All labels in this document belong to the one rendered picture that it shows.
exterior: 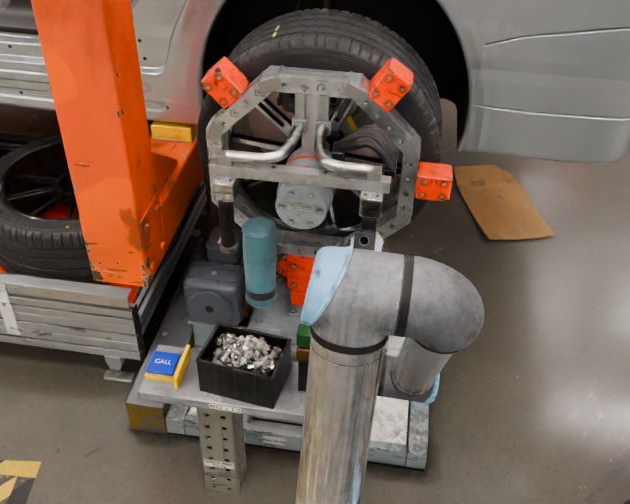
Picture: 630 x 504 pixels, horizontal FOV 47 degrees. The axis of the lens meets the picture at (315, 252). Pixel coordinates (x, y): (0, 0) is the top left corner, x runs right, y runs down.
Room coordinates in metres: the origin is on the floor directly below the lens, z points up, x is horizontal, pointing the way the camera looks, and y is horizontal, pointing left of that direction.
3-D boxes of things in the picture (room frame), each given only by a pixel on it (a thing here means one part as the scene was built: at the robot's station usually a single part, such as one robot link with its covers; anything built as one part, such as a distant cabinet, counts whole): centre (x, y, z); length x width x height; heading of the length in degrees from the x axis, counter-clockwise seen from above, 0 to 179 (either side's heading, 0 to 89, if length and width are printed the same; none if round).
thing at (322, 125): (1.47, -0.07, 1.03); 0.19 x 0.18 x 0.11; 172
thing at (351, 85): (1.60, 0.01, 0.85); 0.54 x 0.07 x 0.54; 82
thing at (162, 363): (1.26, 0.38, 0.47); 0.07 x 0.07 x 0.02; 82
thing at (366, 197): (1.38, -0.13, 0.93); 0.09 x 0.05 x 0.05; 172
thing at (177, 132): (2.08, 0.46, 0.71); 0.14 x 0.14 x 0.05; 82
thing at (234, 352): (1.23, 0.17, 0.51); 0.20 x 0.14 x 0.13; 74
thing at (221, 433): (1.24, 0.24, 0.21); 0.10 x 0.10 x 0.42; 82
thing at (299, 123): (1.49, 0.13, 1.03); 0.19 x 0.18 x 0.11; 172
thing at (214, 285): (1.83, 0.29, 0.26); 0.42 x 0.18 x 0.35; 172
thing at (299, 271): (1.64, 0.01, 0.48); 0.16 x 0.12 x 0.17; 172
